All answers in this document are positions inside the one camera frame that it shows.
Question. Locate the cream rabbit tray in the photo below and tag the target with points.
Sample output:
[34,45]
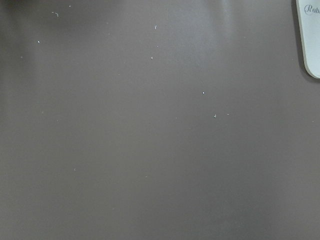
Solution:
[308,12]

